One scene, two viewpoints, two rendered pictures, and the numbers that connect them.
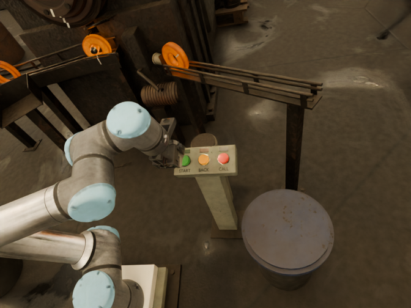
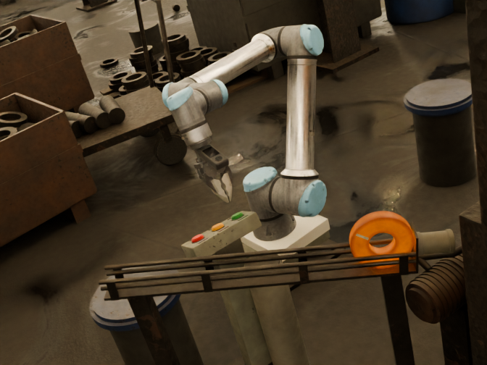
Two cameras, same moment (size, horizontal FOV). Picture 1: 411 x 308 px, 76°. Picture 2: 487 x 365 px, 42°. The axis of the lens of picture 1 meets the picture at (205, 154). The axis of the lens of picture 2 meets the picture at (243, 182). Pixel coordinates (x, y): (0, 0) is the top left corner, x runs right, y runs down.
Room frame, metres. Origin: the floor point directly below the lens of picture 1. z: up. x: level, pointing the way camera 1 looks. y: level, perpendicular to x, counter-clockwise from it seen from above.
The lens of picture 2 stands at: (1.87, -1.14, 1.66)
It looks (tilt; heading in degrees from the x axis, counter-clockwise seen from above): 29 degrees down; 133
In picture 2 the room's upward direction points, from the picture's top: 16 degrees counter-clockwise
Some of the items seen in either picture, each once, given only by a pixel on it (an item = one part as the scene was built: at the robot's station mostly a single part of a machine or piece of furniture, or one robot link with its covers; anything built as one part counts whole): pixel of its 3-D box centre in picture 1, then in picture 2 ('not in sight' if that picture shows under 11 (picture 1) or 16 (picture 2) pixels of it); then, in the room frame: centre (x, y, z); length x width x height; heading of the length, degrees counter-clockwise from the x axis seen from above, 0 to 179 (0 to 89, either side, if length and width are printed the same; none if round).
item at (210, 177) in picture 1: (218, 197); (240, 298); (0.63, 0.01, 0.31); 0.24 x 0.16 x 0.62; 69
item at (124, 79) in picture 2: not in sight; (182, 64); (-1.53, 2.18, 0.22); 1.20 x 0.81 x 0.44; 64
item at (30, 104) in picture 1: (48, 134); not in sight; (1.50, 0.93, 0.36); 0.26 x 0.20 x 0.72; 104
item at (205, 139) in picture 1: (214, 174); (280, 325); (0.79, -0.01, 0.26); 0.12 x 0.12 x 0.52
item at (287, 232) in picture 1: (285, 246); (153, 335); (0.35, -0.18, 0.21); 0.32 x 0.32 x 0.43
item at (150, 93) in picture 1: (172, 118); (454, 339); (1.32, 0.12, 0.27); 0.22 x 0.13 x 0.53; 69
